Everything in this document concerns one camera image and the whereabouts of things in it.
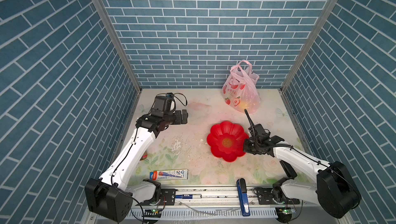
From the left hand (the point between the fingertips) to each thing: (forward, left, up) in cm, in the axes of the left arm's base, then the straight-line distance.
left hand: (184, 114), depth 78 cm
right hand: (-9, -33, -19) cm, 39 cm away
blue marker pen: (-33, -3, -22) cm, 40 cm away
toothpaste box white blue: (-23, +3, -21) cm, 32 cm away
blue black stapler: (-32, -29, -20) cm, 48 cm away
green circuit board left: (-39, +14, -26) cm, 49 cm away
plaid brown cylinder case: (-13, +23, -22) cm, 35 cm away
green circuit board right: (-38, -49, -23) cm, 67 cm away
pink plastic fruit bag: (+27, -34, -7) cm, 44 cm away
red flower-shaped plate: (-3, -25, -23) cm, 34 cm away
